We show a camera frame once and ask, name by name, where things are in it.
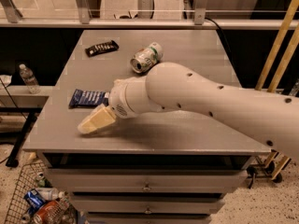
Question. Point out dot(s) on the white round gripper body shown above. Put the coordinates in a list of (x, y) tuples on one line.
[(118, 99)]

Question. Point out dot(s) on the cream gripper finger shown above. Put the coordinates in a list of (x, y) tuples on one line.
[(97, 121), (98, 108)]

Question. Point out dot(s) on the blue rxbar blueberry wrapper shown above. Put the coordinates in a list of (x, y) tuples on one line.
[(90, 99)]

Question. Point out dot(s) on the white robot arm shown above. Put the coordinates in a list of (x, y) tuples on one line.
[(269, 118)]

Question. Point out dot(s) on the crushed 7up can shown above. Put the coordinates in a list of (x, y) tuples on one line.
[(143, 60)]

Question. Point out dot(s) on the green can in basket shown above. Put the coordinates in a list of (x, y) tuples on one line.
[(41, 180)]

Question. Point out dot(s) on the red soda can in basket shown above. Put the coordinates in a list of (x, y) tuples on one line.
[(48, 214)]

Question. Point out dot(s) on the black snack bar wrapper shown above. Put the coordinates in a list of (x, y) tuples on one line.
[(102, 48)]

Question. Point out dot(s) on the grey drawer cabinet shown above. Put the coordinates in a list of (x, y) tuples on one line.
[(169, 168)]

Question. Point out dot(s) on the clear plastic water bottle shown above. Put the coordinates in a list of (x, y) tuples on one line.
[(29, 79)]

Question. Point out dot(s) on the grey side bench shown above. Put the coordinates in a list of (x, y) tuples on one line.
[(17, 99)]

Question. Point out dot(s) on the plastic bottle in basket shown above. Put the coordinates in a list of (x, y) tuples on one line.
[(50, 194)]

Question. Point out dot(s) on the wire basket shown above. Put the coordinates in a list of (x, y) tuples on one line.
[(20, 211)]

